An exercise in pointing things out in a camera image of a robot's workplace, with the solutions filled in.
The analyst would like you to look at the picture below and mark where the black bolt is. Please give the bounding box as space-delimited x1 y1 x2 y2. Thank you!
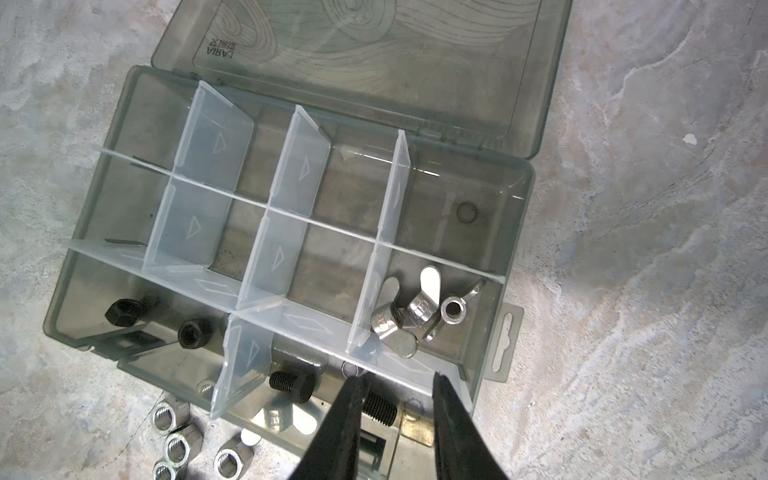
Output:
269 371 316 404
362 391 398 427

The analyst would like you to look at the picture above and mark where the grey plastic organizer box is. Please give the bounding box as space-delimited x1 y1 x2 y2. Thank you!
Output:
43 1 571 479

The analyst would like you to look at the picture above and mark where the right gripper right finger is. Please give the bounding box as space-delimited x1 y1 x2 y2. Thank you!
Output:
432 373 508 479

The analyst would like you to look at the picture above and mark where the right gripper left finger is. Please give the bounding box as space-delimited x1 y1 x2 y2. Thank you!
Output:
290 373 371 479

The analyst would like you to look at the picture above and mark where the black hex nut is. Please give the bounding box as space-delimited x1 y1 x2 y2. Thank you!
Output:
104 296 160 328
177 318 214 350

